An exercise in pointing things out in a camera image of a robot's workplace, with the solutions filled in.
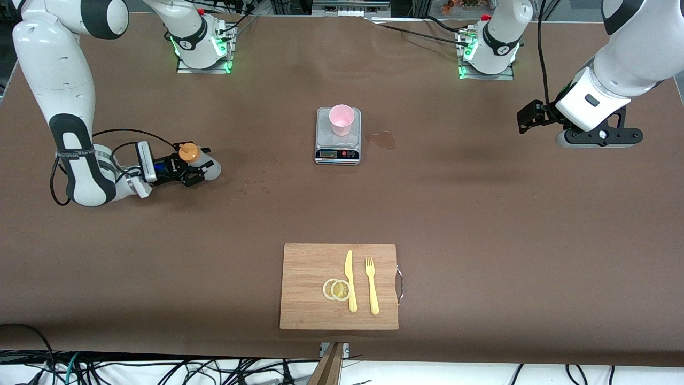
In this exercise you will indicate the yellow plastic fork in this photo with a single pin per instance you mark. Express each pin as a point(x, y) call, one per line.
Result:
point(372, 289)

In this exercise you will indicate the small metal table bracket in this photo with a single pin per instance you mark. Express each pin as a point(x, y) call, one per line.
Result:
point(346, 348)

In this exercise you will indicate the translucent sauce bottle orange cap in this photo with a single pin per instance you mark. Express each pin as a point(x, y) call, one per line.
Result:
point(188, 152)

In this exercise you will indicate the silver digital kitchen scale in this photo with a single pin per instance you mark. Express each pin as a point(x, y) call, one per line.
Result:
point(336, 152)

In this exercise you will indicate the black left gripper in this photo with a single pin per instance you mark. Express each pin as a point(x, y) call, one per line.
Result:
point(541, 115)

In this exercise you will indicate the lemon slice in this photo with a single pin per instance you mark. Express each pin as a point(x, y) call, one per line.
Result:
point(341, 290)
point(326, 289)

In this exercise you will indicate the yellow plastic knife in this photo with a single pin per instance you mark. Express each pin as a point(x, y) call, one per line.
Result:
point(349, 272)

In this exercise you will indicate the brown liquid puddle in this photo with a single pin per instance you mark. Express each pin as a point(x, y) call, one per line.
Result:
point(383, 140)

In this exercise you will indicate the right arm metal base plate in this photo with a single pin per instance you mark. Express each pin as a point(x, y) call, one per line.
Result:
point(227, 56)

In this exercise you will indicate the white power strip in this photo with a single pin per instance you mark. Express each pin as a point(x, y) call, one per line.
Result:
point(347, 11)

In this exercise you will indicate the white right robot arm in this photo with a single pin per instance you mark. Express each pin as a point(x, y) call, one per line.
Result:
point(59, 64)

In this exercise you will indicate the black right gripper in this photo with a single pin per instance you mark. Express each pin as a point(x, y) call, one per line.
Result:
point(172, 167)

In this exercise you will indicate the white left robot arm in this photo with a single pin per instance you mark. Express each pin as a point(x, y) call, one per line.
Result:
point(630, 53)

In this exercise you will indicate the pink plastic cup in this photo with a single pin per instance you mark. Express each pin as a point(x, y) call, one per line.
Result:
point(341, 120)

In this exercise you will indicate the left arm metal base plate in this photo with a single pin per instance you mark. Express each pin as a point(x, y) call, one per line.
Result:
point(507, 75)

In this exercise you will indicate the bamboo cutting board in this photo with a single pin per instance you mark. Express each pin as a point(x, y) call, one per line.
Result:
point(310, 289)

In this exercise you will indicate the wooden post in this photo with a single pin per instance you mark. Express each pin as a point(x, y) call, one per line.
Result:
point(328, 369)

